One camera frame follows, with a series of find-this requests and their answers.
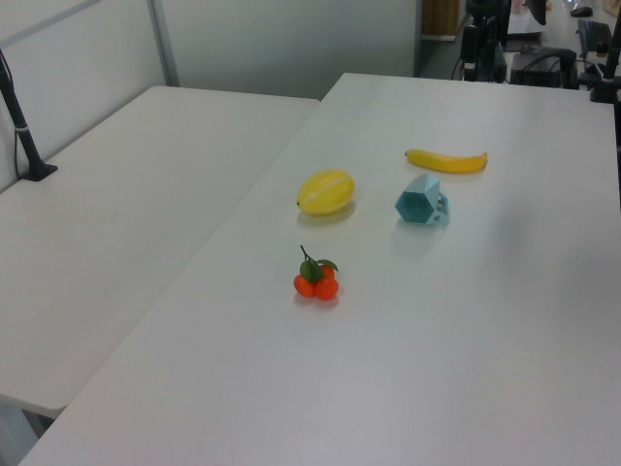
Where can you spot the black equipment box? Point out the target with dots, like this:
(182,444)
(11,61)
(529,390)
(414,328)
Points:
(543,68)

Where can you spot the yellow banana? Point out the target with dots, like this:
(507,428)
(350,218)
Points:
(446,161)

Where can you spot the wooden cabinet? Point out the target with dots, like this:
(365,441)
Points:
(439,17)

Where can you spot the teal faceted mug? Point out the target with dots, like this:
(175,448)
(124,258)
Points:
(421,201)

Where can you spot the grey partition frame post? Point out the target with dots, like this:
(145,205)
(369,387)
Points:
(162,43)

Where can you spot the yellow striped melon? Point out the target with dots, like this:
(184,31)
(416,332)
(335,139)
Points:
(325,191)

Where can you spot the white side table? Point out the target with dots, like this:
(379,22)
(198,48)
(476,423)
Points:
(121,218)

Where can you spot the orange tangerine cluster with leaves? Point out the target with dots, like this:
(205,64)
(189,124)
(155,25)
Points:
(317,284)

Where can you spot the black pole with base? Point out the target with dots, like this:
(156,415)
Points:
(19,131)

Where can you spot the black stand pole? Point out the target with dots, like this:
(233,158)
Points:
(606,77)

